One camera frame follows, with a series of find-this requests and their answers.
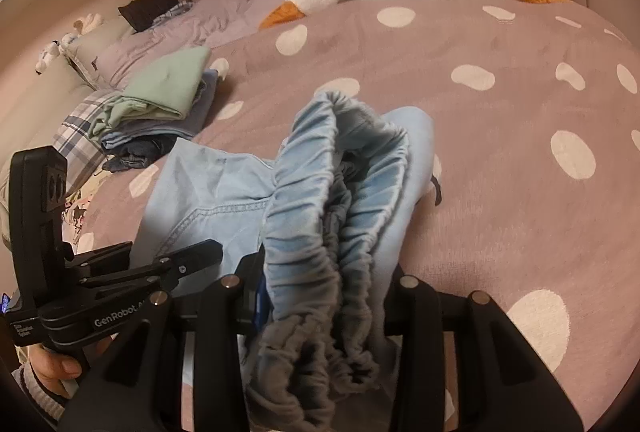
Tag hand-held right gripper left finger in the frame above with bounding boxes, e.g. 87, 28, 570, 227
62, 252, 268, 432

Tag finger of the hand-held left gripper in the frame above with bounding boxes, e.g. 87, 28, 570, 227
80, 239, 224, 293
62, 241, 135, 271

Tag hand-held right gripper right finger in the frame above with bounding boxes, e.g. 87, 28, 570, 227
382, 264, 584, 432

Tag light blue pants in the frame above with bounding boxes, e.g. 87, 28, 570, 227
130, 90, 444, 432

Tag person's left hand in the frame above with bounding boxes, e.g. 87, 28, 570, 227
35, 346, 87, 400

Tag printed white cloth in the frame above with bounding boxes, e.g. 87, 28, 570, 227
0, 172, 102, 253

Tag plaid cloth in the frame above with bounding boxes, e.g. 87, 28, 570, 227
52, 89, 127, 209

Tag dark denim garment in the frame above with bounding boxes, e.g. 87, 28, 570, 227
102, 137, 177, 173

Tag small white plush toy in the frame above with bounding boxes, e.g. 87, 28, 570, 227
35, 14, 104, 73

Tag green folded garment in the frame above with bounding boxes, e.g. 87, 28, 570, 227
90, 46, 213, 139

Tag white pillow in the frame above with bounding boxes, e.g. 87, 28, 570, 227
62, 14, 137, 88

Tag pink polka dot blanket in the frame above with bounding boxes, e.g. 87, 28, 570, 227
75, 0, 640, 432

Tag black cloth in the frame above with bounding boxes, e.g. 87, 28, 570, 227
119, 0, 177, 33

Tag lilac duvet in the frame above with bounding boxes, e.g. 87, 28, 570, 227
95, 0, 302, 90

